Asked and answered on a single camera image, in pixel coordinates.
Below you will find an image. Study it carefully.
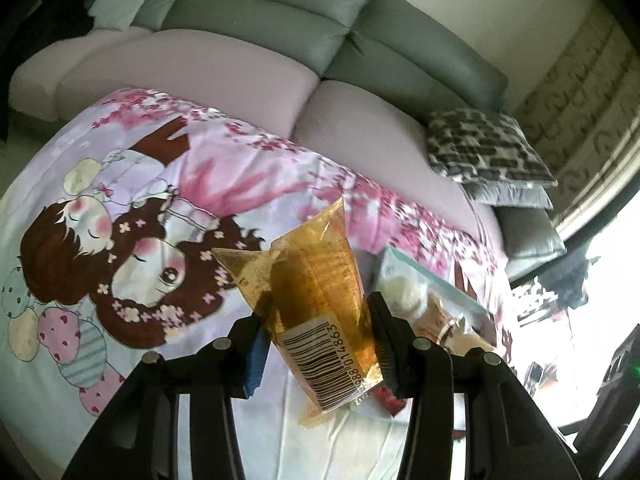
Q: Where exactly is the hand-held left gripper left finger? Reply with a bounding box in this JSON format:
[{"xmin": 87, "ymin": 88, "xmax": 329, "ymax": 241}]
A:
[{"xmin": 62, "ymin": 310, "xmax": 273, "ymax": 480}]

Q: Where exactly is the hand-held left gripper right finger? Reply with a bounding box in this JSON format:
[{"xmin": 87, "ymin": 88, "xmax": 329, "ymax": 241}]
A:
[{"xmin": 365, "ymin": 290, "xmax": 586, "ymax": 480}]

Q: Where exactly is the yellow cake packet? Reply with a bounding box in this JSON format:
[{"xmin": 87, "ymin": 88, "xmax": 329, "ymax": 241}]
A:
[{"xmin": 211, "ymin": 196, "xmax": 401, "ymax": 428}]

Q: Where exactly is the teal box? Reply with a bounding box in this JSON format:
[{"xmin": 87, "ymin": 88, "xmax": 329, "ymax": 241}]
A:
[{"xmin": 372, "ymin": 246, "xmax": 493, "ymax": 341}]

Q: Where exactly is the bright red snack packet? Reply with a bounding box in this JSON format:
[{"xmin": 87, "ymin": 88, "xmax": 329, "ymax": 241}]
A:
[{"xmin": 375, "ymin": 385, "xmax": 411, "ymax": 416}]

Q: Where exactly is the grey leather cushion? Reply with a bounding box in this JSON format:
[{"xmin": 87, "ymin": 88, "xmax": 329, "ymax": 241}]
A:
[{"xmin": 492, "ymin": 205, "xmax": 568, "ymax": 283}]

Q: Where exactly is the printed blanket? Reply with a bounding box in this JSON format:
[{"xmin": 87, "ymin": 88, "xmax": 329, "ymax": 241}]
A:
[{"xmin": 0, "ymin": 86, "xmax": 516, "ymax": 480}]

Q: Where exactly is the black white patterned pillow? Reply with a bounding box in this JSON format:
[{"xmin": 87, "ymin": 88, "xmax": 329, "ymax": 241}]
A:
[{"xmin": 425, "ymin": 107, "xmax": 558, "ymax": 188}]

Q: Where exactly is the grey sofa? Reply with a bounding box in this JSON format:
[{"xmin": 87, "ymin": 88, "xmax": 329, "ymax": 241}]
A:
[{"xmin": 10, "ymin": 0, "xmax": 511, "ymax": 271}]

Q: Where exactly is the black clothing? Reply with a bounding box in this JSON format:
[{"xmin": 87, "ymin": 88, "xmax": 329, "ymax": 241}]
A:
[{"xmin": 0, "ymin": 0, "xmax": 108, "ymax": 136}]

